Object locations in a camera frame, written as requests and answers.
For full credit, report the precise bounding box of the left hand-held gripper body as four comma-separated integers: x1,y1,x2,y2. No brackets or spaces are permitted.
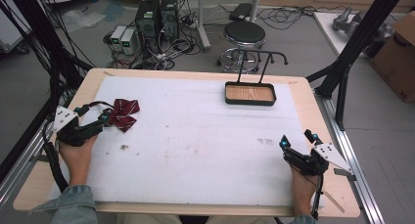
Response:
52,105,105,148

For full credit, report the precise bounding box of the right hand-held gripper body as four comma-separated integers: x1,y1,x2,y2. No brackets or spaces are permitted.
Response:
283,142,353,177

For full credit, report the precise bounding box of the maroon striped bow tie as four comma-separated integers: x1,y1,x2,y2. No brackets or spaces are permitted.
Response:
87,98,142,134

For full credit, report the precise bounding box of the person's left hand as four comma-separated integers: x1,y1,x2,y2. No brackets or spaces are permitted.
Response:
58,134,100,187

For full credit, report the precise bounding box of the person's right hand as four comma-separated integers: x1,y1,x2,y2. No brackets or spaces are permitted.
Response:
289,164,320,216

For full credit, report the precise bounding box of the wooden table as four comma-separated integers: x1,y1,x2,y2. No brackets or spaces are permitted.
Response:
12,67,362,219

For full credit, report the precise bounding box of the thin wooden stick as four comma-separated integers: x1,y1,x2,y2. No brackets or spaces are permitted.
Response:
322,189,346,214

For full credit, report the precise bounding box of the black tray with hanger rack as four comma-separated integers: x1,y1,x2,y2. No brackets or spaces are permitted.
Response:
223,49,290,107

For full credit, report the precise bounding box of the white power supply unit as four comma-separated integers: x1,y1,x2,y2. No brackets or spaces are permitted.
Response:
110,24,128,52
119,28,138,56

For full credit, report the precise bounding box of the white table mat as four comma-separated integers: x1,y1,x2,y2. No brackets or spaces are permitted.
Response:
48,74,326,208

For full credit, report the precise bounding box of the black computer tower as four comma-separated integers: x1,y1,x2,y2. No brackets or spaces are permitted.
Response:
134,0,161,51
160,0,180,43

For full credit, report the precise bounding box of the white floor board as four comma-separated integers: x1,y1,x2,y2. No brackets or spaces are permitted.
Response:
312,11,371,60

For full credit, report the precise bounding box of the brown cardboard box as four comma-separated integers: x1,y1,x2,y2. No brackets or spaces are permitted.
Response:
369,11,415,105

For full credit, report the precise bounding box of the black round stool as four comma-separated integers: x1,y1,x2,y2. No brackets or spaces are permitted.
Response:
216,20,267,74

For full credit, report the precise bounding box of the grey desk leg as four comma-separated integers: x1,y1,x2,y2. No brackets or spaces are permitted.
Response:
195,0,212,53

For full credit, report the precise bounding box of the black flat case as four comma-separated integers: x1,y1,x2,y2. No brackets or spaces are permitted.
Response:
228,2,254,22

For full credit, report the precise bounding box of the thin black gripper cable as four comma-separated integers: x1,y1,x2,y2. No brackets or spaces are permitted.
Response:
290,163,326,221

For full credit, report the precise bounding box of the black corrugated cable hose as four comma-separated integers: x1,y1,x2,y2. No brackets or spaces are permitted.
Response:
42,119,69,193

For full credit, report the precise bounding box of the aluminium rail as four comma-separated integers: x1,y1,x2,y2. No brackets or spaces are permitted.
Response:
313,88,387,224
0,119,55,207

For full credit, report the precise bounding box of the black metal frame stand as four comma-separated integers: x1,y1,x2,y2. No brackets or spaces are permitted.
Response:
305,0,409,132
0,0,94,183

